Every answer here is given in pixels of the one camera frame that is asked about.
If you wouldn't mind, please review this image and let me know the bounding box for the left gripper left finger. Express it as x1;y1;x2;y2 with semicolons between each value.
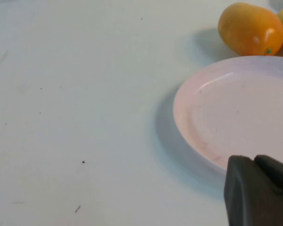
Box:
224;154;283;226

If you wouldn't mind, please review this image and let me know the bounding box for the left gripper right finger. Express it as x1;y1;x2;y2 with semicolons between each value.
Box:
253;154;283;202

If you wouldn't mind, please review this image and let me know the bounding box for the orange mango with green stem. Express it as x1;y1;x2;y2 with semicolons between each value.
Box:
217;2;283;57

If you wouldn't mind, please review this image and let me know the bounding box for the pink round plate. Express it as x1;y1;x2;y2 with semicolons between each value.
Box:
172;56;283;175

